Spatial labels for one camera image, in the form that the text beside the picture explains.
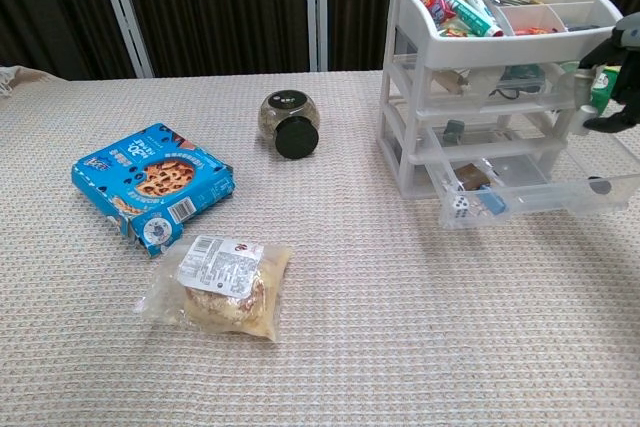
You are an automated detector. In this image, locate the round glass jar black lid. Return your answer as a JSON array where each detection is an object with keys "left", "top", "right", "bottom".
[{"left": 257, "top": 89, "right": 321, "bottom": 160}]

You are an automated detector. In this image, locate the clear drawer with clutter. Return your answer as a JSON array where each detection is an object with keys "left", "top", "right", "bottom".
[{"left": 394, "top": 54, "right": 576, "bottom": 116}]

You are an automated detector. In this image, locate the small blue block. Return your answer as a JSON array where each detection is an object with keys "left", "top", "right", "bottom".
[{"left": 477, "top": 184, "right": 509, "bottom": 216}]

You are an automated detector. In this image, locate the white plastic drawer organizer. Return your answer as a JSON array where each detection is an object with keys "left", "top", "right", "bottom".
[{"left": 377, "top": 0, "right": 624, "bottom": 201}]

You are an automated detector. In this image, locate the green box yellow rim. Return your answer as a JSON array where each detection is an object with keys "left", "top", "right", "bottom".
[{"left": 592, "top": 64, "right": 624, "bottom": 113}]

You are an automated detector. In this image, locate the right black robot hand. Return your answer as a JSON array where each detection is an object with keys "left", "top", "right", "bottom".
[{"left": 577, "top": 11, "right": 640, "bottom": 137}]

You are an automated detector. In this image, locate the beige woven tablecloth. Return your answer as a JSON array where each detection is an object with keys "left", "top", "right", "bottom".
[{"left": 0, "top": 65, "right": 640, "bottom": 427}]

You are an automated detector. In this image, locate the clear drawer with dice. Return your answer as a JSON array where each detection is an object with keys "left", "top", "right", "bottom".
[{"left": 423, "top": 119, "right": 640, "bottom": 232}]

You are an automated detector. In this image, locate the red-capped green marker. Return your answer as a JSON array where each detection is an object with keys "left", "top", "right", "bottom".
[{"left": 416, "top": 0, "right": 506, "bottom": 38}]

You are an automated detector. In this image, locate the blue cookie box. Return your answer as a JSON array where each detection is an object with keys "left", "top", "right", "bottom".
[{"left": 69, "top": 121, "right": 236, "bottom": 259}]

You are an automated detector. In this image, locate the small brown block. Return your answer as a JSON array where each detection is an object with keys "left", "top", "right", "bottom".
[{"left": 457, "top": 164, "right": 491, "bottom": 191}]

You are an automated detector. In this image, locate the bagged bread snack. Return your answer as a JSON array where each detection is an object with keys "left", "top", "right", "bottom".
[{"left": 135, "top": 234, "right": 294, "bottom": 343}]

